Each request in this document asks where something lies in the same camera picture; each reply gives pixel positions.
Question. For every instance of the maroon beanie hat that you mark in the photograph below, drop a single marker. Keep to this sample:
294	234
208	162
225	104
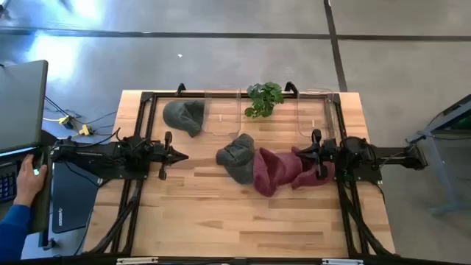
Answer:
307	178
270	171

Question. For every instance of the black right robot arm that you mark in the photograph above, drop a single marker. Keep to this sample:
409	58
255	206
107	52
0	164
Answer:
390	156

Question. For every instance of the dark closed laptop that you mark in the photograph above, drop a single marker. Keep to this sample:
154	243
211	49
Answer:
73	198

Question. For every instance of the black aluminium table frame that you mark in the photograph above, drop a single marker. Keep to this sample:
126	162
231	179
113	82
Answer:
184	95

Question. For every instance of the clear plastic bin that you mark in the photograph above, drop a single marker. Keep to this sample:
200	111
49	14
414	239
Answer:
222	125
309	110

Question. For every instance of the person's forearm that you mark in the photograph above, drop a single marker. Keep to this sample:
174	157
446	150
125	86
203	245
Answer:
13	232

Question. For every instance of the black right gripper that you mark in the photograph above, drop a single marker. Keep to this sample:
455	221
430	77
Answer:
325	151

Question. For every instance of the green leafy plant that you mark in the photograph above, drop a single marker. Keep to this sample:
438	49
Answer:
263	99

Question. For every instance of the white metal bracket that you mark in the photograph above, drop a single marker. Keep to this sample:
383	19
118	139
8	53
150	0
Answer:
137	261
342	261

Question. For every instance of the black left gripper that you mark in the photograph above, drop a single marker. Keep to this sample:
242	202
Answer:
167	154

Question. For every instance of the grey monitor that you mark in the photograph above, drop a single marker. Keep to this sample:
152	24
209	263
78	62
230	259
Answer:
22	103

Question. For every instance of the dark grey beanie hat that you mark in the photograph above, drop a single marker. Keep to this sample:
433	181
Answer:
180	116
237	158

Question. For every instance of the black computer mouse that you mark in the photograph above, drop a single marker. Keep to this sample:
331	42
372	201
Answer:
38	165

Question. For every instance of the blue-lit keyboard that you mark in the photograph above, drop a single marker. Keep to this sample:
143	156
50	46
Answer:
7	184

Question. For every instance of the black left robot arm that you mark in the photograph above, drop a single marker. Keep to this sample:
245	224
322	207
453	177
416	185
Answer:
95	152

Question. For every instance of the person's hand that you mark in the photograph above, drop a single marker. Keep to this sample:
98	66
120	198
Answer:
27	184

